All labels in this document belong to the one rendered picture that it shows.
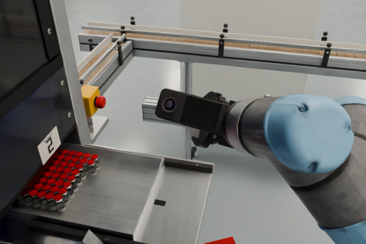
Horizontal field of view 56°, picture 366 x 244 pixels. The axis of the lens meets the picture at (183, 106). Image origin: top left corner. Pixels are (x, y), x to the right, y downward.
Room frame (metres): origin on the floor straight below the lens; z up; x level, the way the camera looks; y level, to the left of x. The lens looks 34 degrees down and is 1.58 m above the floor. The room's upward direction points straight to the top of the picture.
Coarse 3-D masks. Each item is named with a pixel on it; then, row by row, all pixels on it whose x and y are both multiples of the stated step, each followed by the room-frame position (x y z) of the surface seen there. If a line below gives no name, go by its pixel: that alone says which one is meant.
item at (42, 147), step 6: (54, 132) 0.69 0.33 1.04; (48, 138) 0.66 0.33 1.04; (54, 138) 0.69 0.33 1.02; (42, 144) 0.64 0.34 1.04; (48, 144) 0.66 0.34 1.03; (54, 144) 0.68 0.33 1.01; (42, 150) 0.63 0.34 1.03; (54, 150) 0.67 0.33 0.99; (42, 156) 0.63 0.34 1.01; (48, 156) 0.65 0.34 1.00; (42, 162) 0.62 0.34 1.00
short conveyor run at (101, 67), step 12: (108, 36) 1.50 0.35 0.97; (96, 48) 1.37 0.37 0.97; (108, 48) 1.46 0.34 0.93; (120, 48) 1.38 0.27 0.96; (132, 48) 1.54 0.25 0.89; (84, 60) 1.26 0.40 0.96; (96, 60) 1.33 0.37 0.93; (108, 60) 1.33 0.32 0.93; (120, 60) 1.37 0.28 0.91; (84, 72) 1.22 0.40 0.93; (96, 72) 1.22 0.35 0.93; (108, 72) 1.26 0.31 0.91; (120, 72) 1.38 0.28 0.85; (84, 84) 1.13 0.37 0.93; (96, 84) 1.15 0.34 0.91; (108, 84) 1.25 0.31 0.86
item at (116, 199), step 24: (72, 144) 0.79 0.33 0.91; (120, 168) 0.72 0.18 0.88; (144, 168) 0.72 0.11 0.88; (96, 192) 0.63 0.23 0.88; (120, 192) 0.63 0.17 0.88; (144, 192) 0.63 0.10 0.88; (24, 216) 0.54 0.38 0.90; (48, 216) 0.53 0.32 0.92; (72, 216) 0.55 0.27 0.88; (96, 216) 0.55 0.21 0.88; (120, 216) 0.55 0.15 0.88; (144, 216) 0.55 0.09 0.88
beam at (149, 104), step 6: (144, 102) 1.59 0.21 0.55; (150, 102) 1.59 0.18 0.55; (156, 102) 1.59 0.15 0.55; (144, 108) 1.57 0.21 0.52; (150, 108) 1.57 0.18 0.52; (144, 114) 1.58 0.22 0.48; (150, 114) 1.57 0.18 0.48; (144, 120) 1.58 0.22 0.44; (150, 120) 1.57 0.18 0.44; (156, 120) 1.56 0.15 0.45; (162, 120) 1.56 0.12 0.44; (186, 126) 1.52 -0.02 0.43
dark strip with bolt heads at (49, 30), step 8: (40, 0) 0.77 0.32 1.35; (40, 8) 0.76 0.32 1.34; (48, 8) 0.79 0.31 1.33; (40, 16) 0.75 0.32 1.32; (48, 16) 0.78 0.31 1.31; (40, 24) 0.75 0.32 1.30; (48, 24) 0.77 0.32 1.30; (48, 32) 0.76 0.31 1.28; (48, 40) 0.76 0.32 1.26; (56, 40) 0.79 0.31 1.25; (48, 48) 0.75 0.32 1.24; (56, 48) 0.78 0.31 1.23; (48, 56) 0.75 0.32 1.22
